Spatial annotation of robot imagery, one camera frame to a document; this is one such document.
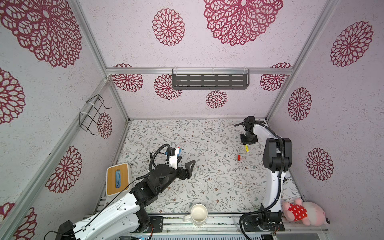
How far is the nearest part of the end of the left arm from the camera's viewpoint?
1.72 feet

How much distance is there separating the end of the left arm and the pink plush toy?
1.79 ft

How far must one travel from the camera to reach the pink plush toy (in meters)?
0.71
